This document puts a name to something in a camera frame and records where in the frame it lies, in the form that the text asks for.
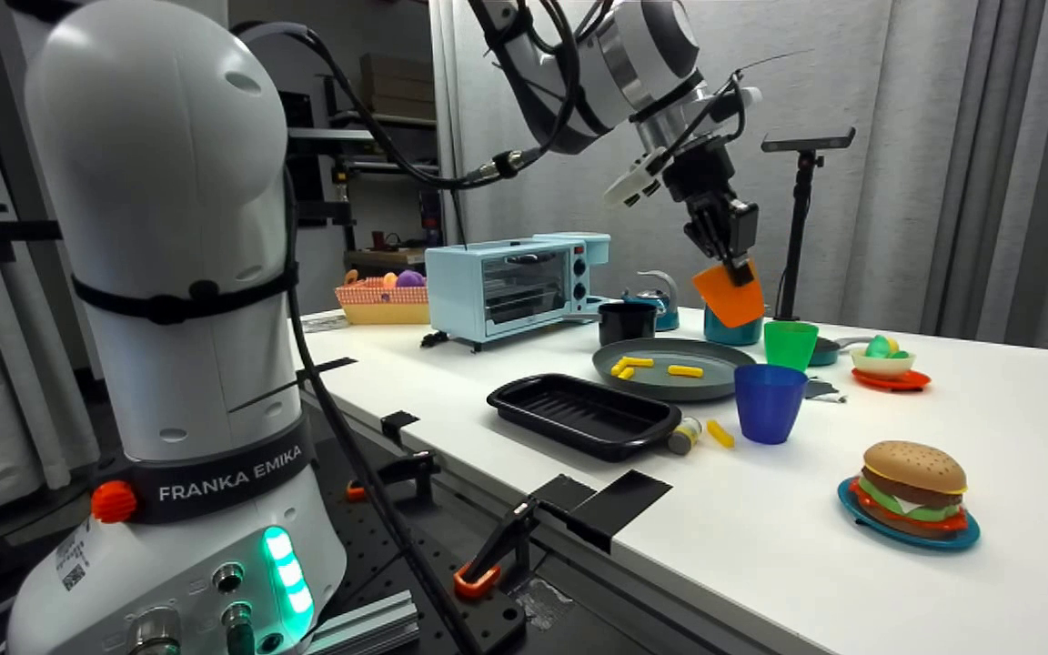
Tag blue plastic cup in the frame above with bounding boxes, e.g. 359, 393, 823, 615
733, 360, 813, 448

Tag black camera stand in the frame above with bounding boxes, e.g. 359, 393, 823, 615
758, 124, 862, 324

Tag black orange-tipped clamp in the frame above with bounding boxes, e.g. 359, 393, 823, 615
447, 502, 543, 607
343, 448, 443, 505

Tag glass pot lid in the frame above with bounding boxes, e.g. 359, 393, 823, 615
625, 266, 684, 336

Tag small red saucer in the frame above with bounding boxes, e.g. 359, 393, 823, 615
849, 365, 935, 398

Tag orange plastic cup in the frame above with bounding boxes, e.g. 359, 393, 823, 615
689, 257, 771, 336

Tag small teal saucer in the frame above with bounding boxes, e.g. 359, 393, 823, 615
833, 473, 981, 558

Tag black cooking pot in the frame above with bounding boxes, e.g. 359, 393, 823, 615
597, 297, 659, 345

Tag gray curtain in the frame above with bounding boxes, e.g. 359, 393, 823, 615
428, 0, 1048, 357

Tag black rectangular tray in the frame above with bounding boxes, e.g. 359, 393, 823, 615
484, 371, 684, 466

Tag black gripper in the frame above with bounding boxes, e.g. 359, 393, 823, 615
663, 137, 760, 289

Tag small cream toy piece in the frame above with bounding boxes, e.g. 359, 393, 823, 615
666, 417, 706, 460

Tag toy hamburger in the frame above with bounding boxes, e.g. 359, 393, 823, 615
851, 438, 973, 539

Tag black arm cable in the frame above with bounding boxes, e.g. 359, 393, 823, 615
238, 0, 625, 655

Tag green cream toy food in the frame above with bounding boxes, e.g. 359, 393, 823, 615
849, 336, 918, 379

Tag black perforated base board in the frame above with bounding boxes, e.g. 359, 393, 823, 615
292, 398, 792, 655

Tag pink yellow basket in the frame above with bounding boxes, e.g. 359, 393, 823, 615
335, 268, 433, 328

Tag light blue toy oven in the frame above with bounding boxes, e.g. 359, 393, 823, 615
422, 229, 615, 354

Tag green plastic cup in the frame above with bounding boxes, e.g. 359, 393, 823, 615
760, 317, 823, 376

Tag aluminum profile rail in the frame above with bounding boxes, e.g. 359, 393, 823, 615
303, 590, 424, 655

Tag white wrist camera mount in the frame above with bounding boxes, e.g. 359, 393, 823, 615
605, 158, 672, 212

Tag black flat bracket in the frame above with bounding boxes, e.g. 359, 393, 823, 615
529, 468, 672, 558

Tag gray round plate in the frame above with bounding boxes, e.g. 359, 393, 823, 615
588, 336, 758, 406

